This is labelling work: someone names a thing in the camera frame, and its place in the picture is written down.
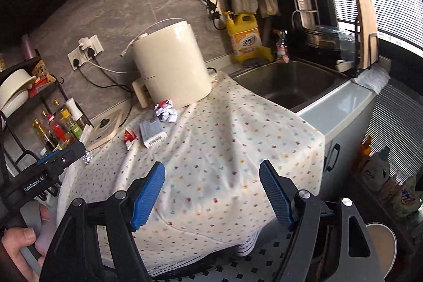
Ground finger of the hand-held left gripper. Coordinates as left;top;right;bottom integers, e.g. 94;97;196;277
36;141;87;171

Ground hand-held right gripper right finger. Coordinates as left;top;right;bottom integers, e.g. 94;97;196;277
259;160;385;282

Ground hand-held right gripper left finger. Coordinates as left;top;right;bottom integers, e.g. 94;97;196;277
39;161;166;282

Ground small red wrapper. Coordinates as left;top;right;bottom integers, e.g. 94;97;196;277
123;128;139;150

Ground grey cardboard box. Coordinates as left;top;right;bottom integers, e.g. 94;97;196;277
139;117;167;148

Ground red white wrapper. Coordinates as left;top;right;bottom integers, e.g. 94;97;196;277
154;99;178;122

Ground person's left hand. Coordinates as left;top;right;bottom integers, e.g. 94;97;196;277
0;204;56;273

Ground clear oil bottle red cap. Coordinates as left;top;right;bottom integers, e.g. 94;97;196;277
46;113;71;144

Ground yellow cap green label bottle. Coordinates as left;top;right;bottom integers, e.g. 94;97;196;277
64;110;83;139

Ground black metal kitchen rack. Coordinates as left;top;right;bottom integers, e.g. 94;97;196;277
0;57;93;203

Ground amber bottle gold cap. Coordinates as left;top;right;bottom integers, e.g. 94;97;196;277
32;119;55;152

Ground cream induction cooker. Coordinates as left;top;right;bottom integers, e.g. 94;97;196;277
77;108;124;152

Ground white tall cap bottle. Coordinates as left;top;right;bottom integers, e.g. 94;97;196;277
65;98;83;121

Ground floral white tablecloth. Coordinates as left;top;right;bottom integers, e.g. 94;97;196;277
56;69;326;276

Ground cream bowl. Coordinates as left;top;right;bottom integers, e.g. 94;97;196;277
0;90;30;119

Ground red plastic utensil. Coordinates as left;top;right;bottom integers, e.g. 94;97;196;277
28;75;57;98

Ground white bowl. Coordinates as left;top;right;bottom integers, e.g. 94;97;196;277
0;68;37;111

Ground yellow snack packet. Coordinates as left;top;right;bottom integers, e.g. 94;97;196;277
31;59;53;78

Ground orange bottle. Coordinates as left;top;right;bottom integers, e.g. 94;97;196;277
360;135;374;170

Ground white detergent jug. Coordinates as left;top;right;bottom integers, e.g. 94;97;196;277
362;146;392;192

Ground white counter cabinet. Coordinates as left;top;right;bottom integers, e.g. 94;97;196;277
294;71;390;200

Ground steel kitchen sink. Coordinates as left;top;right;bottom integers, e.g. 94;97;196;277
231;59;351;112

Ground round beige container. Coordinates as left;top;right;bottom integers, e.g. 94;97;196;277
364;223;398;280

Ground pink cylinder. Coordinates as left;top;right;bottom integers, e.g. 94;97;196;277
21;34;35;59

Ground detergent refill pouch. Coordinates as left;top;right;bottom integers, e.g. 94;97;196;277
380;176;423;220

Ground cream air fryer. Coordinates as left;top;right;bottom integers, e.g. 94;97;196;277
131;19;220;110

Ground small red label bottle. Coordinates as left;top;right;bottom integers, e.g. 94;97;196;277
276;30;291;64

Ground white cloth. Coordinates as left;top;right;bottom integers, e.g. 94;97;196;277
352;66;390;93

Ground yellow detergent bottle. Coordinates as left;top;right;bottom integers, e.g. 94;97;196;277
222;10;275;64

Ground steel pot glass lid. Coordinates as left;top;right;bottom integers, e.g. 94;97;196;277
304;22;359;48

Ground chrome faucet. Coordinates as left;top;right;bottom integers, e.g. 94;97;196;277
291;9;314;29

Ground wooden cutting board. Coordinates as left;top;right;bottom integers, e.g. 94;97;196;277
350;0;379;69

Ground black dish rack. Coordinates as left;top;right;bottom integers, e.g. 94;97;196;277
284;0;380;78

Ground window blinds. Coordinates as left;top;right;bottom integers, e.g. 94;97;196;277
330;0;423;180

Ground black power cable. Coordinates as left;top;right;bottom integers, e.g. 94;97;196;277
85;49;134;98
73;58;134;96

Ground white wall socket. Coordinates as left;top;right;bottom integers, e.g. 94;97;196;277
68;51;85;72
79;34;105;62

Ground white charging cable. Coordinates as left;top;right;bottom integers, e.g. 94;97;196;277
86;18;187;74

